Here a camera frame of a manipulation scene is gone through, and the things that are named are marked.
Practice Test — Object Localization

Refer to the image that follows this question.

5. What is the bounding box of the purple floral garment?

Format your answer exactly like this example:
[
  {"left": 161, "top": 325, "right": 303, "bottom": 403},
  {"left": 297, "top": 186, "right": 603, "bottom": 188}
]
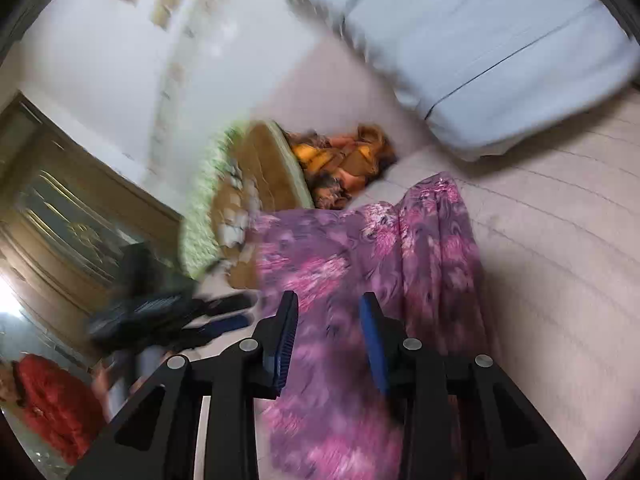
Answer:
[{"left": 252, "top": 173, "right": 498, "bottom": 479}]

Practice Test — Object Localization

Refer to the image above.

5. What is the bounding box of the person's left hand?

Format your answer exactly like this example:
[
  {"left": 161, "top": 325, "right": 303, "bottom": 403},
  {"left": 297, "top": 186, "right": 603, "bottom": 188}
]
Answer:
[{"left": 91, "top": 361, "right": 144, "bottom": 422}]

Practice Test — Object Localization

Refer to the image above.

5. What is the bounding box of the red jacket person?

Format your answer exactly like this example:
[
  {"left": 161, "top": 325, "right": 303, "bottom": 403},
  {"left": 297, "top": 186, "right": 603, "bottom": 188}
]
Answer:
[{"left": 1, "top": 353, "right": 106, "bottom": 466}]

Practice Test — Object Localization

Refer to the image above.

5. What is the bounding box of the wooden glass door cabinet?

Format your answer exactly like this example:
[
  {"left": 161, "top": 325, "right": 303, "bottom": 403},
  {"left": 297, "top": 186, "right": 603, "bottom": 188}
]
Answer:
[{"left": 1, "top": 93, "right": 181, "bottom": 358}]

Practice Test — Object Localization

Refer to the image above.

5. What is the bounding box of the brown cartoon blanket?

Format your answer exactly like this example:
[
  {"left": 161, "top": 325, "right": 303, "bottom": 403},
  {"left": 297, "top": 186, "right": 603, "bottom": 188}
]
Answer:
[{"left": 209, "top": 122, "right": 314, "bottom": 289}]

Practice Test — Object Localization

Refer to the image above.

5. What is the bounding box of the orange patterned cloth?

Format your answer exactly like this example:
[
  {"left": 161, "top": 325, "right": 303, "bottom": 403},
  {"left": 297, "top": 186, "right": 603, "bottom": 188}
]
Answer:
[{"left": 285, "top": 124, "right": 397, "bottom": 210}]

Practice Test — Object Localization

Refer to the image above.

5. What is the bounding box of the pink quilted bedspread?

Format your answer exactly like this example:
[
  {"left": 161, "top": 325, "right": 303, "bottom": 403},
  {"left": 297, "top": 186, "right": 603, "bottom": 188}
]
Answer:
[{"left": 192, "top": 34, "right": 640, "bottom": 480}]

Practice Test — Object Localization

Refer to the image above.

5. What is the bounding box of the light blue pillow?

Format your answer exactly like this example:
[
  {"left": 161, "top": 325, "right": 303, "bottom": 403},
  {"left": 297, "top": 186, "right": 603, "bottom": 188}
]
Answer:
[{"left": 288, "top": 0, "right": 639, "bottom": 160}]

